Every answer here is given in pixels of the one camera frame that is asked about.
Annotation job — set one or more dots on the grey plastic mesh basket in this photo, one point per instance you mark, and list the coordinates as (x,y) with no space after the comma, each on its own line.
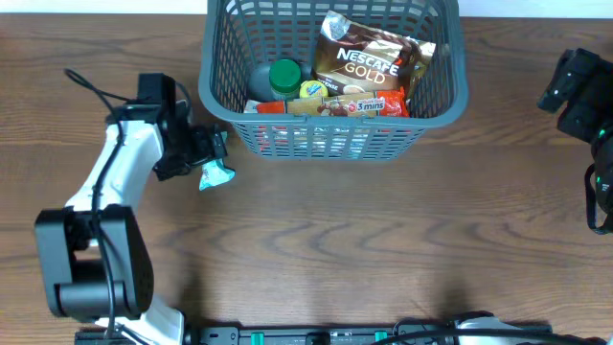
(243,38)

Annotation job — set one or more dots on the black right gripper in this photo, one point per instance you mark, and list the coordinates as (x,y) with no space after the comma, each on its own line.
(559,89)

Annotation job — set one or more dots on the tissue pack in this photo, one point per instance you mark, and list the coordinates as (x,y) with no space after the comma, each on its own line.
(251,106)

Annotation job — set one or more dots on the yellow Mentos bottle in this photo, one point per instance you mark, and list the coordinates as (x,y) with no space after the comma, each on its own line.
(313,89)

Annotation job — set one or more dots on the green lidded jar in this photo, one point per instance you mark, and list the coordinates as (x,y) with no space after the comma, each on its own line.
(285,78)

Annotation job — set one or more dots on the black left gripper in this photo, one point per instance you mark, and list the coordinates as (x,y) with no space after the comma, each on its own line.
(204,147)

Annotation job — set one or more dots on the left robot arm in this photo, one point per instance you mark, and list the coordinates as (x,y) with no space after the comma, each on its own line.
(95,265)

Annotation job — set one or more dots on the red spaghetti packet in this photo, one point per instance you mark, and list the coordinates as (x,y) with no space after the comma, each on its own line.
(366,105)

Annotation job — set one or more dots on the mint green pouch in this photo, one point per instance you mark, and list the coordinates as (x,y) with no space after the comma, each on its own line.
(214,170)

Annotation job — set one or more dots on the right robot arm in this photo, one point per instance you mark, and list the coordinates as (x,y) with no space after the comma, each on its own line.
(593,127)

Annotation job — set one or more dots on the brown Nescafe Gold bag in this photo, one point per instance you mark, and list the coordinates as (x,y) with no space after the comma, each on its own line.
(353,58)

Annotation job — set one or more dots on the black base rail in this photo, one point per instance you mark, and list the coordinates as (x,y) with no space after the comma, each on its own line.
(474,328)

